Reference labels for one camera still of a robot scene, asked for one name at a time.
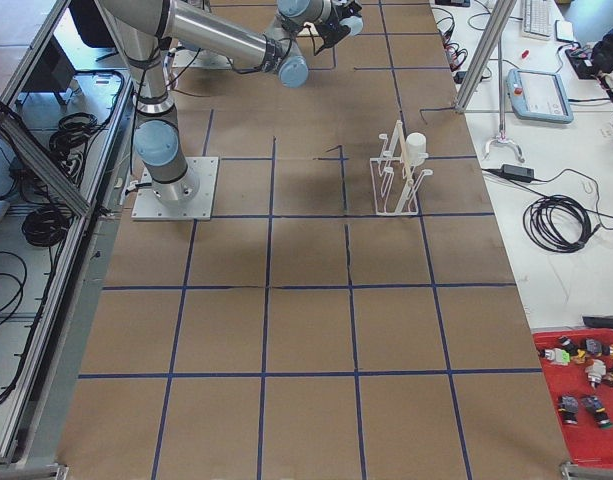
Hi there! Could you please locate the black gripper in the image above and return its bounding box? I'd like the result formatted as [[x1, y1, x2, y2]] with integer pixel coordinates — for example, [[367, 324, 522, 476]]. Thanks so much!
[[319, 6, 351, 48]]

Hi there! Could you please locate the white plastic cup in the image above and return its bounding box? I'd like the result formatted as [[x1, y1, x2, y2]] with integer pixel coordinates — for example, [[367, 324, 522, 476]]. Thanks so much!
[[406, 132, 428, 166]]

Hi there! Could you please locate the light blue cup back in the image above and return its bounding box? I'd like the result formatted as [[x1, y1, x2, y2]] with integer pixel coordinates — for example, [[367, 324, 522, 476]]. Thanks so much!
[[340, 15, 364, 36]]

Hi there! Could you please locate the reacher grabber tool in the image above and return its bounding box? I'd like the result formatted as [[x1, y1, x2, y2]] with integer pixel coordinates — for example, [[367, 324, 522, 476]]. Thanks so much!
[[484, 40, 525, 163]]

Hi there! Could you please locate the white keyboard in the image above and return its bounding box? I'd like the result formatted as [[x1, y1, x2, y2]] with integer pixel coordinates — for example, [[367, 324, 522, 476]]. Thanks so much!
[[520, 0, 552, 40]]

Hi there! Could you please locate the teach pendant tablet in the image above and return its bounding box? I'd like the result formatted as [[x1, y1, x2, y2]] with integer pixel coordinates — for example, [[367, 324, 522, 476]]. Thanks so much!
[[506, 68, 574, 124]]

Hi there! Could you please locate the black power adapter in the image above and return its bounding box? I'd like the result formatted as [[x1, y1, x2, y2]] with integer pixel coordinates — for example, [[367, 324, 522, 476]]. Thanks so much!
[[500, 164, 535, 183]]

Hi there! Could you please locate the red parts tray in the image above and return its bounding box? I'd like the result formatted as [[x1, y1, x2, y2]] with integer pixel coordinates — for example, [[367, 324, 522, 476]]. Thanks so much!
[[533, 329, 613, 468]]

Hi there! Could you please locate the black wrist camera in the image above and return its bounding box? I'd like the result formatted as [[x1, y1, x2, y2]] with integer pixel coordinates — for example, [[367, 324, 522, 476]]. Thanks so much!
[[332, 0, 362, 18]]

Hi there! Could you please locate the white wire cup rack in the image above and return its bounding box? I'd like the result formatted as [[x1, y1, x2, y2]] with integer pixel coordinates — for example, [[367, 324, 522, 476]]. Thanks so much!
[[369, 120, 433, 217]]

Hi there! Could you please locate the aluminium frame post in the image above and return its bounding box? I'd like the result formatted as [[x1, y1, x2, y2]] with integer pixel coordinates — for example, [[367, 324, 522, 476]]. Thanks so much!
[[454, 0, 516, 113]]

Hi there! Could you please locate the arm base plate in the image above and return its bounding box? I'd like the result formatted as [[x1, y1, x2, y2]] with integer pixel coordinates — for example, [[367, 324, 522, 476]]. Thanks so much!
[[132, 157, 219, 221]]

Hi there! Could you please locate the coiled black cable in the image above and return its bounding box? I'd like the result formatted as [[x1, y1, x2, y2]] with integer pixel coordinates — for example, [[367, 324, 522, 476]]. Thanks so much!
[[523, 194, 593, 254]]

